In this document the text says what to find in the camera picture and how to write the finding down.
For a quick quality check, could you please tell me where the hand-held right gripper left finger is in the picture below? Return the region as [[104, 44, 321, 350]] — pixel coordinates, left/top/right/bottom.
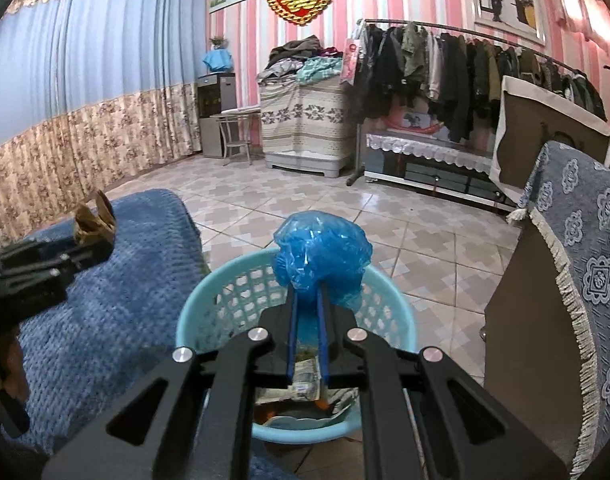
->
[[42, 290, 300, 480]]

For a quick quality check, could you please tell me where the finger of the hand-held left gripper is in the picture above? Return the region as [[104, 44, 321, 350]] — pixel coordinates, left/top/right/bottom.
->
[[0, 237, 113, 293], [96, 189, 118, 241]]

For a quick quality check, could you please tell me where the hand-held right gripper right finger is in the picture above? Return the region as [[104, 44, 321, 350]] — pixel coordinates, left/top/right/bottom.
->
[[316, 285, 568, 480]]

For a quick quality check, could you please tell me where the brown wrapper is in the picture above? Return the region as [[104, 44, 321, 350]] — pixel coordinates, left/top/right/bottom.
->
[[74, 202, 108, 248]]

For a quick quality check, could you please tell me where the white paper sheet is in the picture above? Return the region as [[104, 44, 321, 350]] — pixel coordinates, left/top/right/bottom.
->
[[255, 355, 358, 406]]

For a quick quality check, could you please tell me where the light blue plastic basket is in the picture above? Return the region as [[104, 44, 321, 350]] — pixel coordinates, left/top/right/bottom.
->
[[176, 249, 418, 445]]

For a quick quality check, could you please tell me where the blue plastic bag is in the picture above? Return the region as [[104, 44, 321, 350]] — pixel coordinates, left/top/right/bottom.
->
[[272, 211, 374, 311]]

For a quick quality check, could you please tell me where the person's left forearm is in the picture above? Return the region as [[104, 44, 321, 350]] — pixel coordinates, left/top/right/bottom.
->
[[0, 327, 30, 411]]

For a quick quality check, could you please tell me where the blue knitted blanket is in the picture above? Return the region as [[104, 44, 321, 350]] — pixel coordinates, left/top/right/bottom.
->
[[15, 189, 296, 480]]

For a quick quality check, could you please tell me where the blue curtain with floral border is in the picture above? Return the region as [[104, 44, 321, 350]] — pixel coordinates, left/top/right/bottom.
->
[[0, 0, 208, 246]]

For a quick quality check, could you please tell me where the grey water dispenser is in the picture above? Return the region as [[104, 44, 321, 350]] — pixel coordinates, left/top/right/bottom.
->
[[196, 72, 237, 159]]

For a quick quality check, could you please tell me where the small folding table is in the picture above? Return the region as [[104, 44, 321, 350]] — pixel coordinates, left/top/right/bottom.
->
[[210, 107, 262, 167]]

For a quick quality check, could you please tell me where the blue cloth cover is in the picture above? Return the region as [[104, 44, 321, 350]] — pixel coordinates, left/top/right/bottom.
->
[[202, 49, 234, 73]]

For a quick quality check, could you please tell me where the low glass cabinet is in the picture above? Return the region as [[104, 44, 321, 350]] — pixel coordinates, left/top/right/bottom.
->
[[364, 132, 518, 211]]

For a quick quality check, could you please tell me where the white lace cloth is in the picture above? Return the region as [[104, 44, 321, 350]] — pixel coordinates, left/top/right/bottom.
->
[[366, 132, 496, 173]]

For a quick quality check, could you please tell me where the cloth covered washing machine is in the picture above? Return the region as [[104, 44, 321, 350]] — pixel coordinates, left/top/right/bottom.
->
[[259, 80, 358, 179]]

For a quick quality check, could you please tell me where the pink printed box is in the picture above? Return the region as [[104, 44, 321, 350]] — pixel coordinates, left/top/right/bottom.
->
[[385, 110, 446, 136]]

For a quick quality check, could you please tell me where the pile of dark clothes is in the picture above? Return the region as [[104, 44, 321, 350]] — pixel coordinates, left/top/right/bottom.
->
[[257, 35, 343, 83]]

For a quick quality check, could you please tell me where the teal patterned garment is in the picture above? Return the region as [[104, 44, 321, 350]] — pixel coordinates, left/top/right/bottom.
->
[[296, 56, 343, 85]]

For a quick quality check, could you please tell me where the blue patterned cloth cabinet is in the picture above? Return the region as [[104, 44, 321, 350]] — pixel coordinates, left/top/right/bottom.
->
[[507, 140, 610, 466]]

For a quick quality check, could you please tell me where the pink hanging bag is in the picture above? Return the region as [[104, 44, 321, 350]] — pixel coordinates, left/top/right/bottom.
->
[[339, 37, 360, 86]]

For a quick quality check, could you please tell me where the row of hanging clothes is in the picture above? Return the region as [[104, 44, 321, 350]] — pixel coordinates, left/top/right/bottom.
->
[[357, 22, 608, 143]]

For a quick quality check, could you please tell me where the metal clothes rack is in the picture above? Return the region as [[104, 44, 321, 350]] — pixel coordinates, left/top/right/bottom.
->
[[346, 17, 608, 188]]

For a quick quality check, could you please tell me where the framed wall photo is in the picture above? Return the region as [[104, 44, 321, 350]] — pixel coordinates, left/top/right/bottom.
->
[[472, 0, 548, 46]]

